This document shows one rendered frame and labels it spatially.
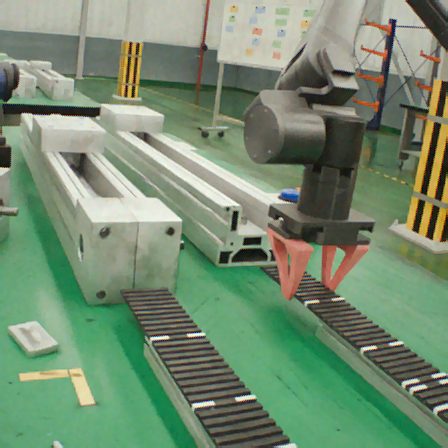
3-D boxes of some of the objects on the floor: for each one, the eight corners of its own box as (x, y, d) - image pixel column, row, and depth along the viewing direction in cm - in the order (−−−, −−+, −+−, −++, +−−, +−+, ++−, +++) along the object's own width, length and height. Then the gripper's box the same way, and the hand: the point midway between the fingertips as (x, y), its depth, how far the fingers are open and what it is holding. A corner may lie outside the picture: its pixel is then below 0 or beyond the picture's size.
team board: (195, 136, 707) (214, -22, 650) (223, 136, 742) (242, -15, 685) (290, 163, 608) (316, -21, 551) (317, 161, 642) (342, -12, 585)
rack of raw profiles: (297, 114, 1201) (311, 11, 1137) (331, 117, 1239) (345, 18, 1175) (401, 145, 918) (423, 12, 854) (438, 148, 956) (460, 22, 892)
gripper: (308, 167, 54) (282, 313, 59) (389, 171, 58) (360, 306, 63) (274, 152, 60) (253, 286, 65) (351, 157, 64) (327, 282, 69)
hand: (308, 289), depth 64 cm, fingers closed on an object, 5 cm apart
